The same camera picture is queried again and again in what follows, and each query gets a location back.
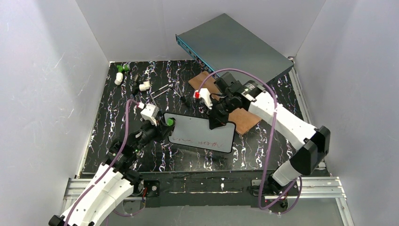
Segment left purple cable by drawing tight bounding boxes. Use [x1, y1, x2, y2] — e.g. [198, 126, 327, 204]
[64, 99, 147, 226]

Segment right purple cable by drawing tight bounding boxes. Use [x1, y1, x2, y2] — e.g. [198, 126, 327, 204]
[196, 68, 303, 216]

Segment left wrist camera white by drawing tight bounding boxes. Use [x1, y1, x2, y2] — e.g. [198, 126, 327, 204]
[138, 102, 159, 126]

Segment white and black fitting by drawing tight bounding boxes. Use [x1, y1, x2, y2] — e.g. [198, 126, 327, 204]
[131, 74, 151, 96]

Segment small whiteboard red writing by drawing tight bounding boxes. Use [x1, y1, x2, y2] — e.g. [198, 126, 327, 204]
[164, 113, 236, 153]

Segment white pipe elbow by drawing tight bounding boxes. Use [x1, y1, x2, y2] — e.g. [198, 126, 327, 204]
[114, 73, 124, 86]

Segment wooden board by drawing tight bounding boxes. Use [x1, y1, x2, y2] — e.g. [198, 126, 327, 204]
[188, 71, 262, 136]

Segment green pipe fitting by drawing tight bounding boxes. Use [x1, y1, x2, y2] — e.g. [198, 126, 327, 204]
[117, 64, 130, 73]

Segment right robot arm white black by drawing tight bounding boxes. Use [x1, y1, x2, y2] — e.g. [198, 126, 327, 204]
[193, 69, 331, 194]

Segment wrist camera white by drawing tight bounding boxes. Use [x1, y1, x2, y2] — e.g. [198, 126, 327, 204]
[138, 102, 159, 126]
[193, 88, 213, 110]

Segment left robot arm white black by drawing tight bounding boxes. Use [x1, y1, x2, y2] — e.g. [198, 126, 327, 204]
[48, 118, 176, 226]

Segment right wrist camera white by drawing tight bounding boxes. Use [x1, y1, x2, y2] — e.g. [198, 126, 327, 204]
[193, 88, 213, 110]

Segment green whiteboard eraser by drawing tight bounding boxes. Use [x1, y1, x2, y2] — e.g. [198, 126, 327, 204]
[166, 118, 176, 127]

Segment black wire easel stand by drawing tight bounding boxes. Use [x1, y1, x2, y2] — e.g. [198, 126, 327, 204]
[150, 81, 191, 108]

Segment aluminium frame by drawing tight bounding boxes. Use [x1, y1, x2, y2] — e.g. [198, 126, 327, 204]
[57, 56, 356, 226]

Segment teal network switch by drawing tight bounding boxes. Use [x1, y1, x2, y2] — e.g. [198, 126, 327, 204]
[176, 14, 294, 83]

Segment purple cable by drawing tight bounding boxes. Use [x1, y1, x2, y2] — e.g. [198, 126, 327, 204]
[196, 68, 303, 216]
[64, 99, 147, 226]

